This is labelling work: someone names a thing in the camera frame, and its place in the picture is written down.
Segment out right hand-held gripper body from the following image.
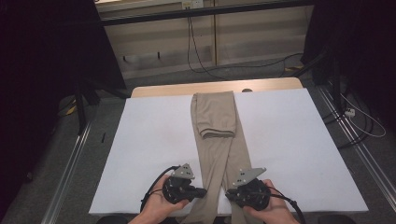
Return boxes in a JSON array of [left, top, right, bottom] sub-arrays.
[[233, 167, 271, 212]]

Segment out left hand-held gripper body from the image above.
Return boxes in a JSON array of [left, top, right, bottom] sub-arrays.
[[162, 162, 196, 205]]

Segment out beige pants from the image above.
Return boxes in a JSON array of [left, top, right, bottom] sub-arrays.
[[181, 91, 265, 224]]

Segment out person's left hand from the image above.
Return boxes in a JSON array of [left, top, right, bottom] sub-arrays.
[[141, 183, 190, 223]]

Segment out person's right hand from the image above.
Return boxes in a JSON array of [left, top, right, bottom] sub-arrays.
[[243, 179, 301, 224]]

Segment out white table cover board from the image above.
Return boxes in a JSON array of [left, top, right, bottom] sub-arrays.
[[88, 88, 369, 217]]

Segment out wooden table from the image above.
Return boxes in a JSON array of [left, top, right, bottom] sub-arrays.
[[130, 77, 304, 99]]

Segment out black metal stand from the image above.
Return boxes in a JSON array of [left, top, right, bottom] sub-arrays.
[[74, 78, 129, 135], [292, 50, 344, 110]]

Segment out light wooden cabinet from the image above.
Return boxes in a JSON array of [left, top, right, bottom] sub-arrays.
[[94, 0, 315, 80]]

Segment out black horizontal bar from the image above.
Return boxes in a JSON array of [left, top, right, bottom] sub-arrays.
[[99, 0, 316, 27]]

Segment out black curtain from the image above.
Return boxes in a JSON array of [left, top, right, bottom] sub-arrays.
[[0, 0, 127, 218], [301, 0, 396, 125]]

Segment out black table frame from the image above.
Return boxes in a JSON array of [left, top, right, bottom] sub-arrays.
[[95, 214, 358, 224]]

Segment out aluminium floor rail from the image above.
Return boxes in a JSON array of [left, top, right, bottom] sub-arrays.
[[317, 85, 396, 203], [41, 122, 92, 224]]

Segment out black floor cables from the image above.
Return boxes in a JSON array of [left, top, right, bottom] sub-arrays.
[[321, 80, 375, 150]]

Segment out black hanging cable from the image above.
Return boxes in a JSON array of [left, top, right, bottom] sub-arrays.
[[186, 8, 230, 81], [189, 15, 304, 78]]

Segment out white floor cable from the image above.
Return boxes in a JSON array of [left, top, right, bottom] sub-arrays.
[[339, 92, 387, 139]]

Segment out white wall socket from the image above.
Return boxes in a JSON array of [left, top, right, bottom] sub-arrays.
[[181, 0, 205, 9]]

